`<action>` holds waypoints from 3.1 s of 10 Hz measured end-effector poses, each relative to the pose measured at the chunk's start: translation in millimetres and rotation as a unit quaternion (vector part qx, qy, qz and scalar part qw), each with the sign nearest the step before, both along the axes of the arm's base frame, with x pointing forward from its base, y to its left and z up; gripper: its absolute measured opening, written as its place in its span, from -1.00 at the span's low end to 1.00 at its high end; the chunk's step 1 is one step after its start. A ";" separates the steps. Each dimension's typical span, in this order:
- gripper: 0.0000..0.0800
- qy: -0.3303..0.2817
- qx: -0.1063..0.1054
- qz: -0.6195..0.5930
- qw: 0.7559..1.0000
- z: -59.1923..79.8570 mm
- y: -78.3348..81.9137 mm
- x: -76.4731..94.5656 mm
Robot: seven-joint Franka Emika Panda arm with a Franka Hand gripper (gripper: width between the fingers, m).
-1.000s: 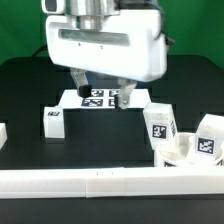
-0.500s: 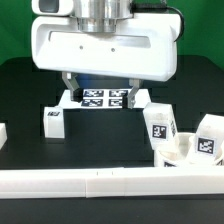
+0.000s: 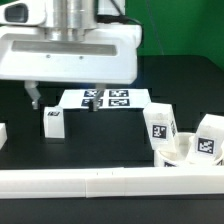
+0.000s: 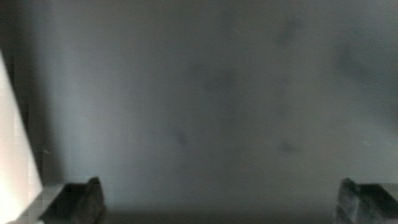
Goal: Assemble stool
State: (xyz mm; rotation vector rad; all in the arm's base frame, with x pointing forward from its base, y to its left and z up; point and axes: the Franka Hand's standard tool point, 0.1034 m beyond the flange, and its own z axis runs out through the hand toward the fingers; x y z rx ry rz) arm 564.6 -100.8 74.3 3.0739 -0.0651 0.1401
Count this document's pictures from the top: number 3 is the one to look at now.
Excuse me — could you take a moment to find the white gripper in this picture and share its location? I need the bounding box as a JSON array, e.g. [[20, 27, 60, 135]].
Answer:
[[0, 24, 142, 112]]

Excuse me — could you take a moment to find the white round stool seat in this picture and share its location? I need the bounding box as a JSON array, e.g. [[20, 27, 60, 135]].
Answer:
[[154, 132, 224, 167]]

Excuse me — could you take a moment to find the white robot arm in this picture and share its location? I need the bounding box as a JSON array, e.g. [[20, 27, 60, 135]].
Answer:
[[0, 0, 143, 111]]

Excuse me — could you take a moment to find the white marker base sheet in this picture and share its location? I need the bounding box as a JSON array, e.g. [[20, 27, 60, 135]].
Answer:
[[59, 89, 151, 109]]

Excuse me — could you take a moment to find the white left fence block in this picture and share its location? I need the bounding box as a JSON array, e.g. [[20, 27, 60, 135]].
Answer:
[[0, 123, 7, 150]]

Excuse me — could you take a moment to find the white front fence bar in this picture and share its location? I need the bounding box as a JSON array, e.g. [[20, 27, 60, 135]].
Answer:
[[0, 166, 224, 199]]

